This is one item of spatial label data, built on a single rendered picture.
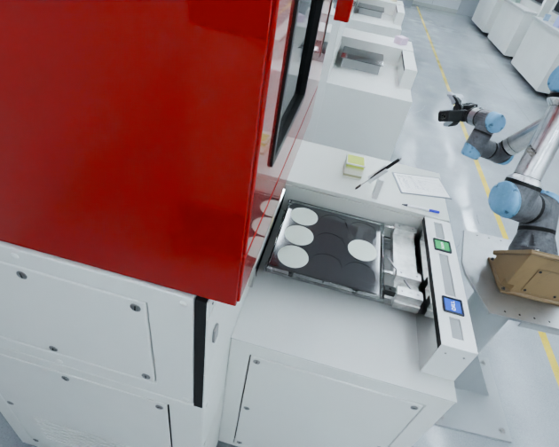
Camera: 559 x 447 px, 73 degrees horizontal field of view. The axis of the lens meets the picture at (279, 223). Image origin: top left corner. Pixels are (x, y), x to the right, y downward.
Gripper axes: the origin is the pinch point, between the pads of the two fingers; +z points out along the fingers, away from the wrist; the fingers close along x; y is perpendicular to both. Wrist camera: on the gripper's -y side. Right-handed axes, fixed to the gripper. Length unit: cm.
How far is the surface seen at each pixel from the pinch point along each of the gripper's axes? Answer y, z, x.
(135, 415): -136, -96, -51
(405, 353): -60, -94, -48
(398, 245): -46, -58, -34
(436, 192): -23, -40, -24
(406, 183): -33, -34, -21
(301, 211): -79, -44, -22
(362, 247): -61, -62, -30
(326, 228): -71, -53, -26
